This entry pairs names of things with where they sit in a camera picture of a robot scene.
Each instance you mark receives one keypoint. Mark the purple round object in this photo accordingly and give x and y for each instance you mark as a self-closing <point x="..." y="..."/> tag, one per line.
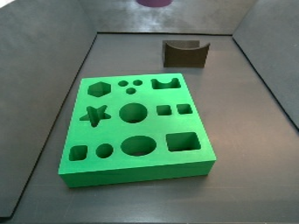
<point x="155" y="3"/>

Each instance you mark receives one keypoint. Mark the green shape sorter block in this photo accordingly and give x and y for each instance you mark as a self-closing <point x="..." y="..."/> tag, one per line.
<point x="135" y="131"/>

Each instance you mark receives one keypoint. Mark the dark concave holder block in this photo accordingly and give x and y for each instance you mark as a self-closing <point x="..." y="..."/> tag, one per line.
<point x="184" y="53"/>

